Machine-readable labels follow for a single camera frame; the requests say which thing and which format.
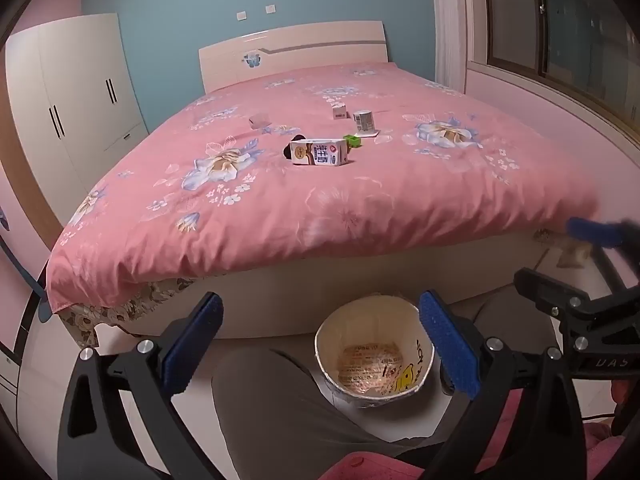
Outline window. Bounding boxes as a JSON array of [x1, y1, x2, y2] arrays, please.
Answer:
[[482, 0, 640, 131]]

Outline white paper bin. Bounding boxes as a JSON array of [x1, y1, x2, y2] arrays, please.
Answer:
[[314, 295, 435, 410]]

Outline person's left leg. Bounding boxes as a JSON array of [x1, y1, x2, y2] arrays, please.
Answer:
[[211, 349, 406, 463]]

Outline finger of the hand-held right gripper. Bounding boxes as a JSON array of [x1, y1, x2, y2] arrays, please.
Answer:
[[567, 216, 640, 293], [514, 268, 603, 322]]

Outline white wardrobe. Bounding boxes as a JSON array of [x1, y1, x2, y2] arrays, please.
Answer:
[[5, 13, 151, 226]]

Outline brown floral bed sheet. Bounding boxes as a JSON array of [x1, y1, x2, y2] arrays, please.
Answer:
[[59, 280, 201, 337]]

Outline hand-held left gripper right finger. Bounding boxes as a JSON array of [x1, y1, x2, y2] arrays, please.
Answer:
[[418, 290, 586, 480]]

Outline pink floral blanket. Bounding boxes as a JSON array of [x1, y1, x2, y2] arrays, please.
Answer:
[[46, 62, 601, 321]]

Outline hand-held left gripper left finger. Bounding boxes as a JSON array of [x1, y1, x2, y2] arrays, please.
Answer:
[[56, 290, 224, 480]]

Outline white window trim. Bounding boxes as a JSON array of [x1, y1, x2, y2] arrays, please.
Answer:
[[430, 0, 493, 91]]

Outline white bed base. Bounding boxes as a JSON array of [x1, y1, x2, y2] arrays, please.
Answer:
[[95, 237, 568, 341]]

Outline white bed headboard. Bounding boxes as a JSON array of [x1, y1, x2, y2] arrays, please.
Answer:
[[198, 20, 390, 95]]

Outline pink cabinet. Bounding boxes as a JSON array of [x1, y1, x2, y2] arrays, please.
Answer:
[[0, 150, 61, 411]]

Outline white brown milk carton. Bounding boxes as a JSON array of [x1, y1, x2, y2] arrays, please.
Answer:
[[290, 138, 354, 166]]

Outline pink fleece garment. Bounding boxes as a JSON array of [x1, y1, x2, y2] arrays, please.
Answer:
[[310, 390, 640, 480]]

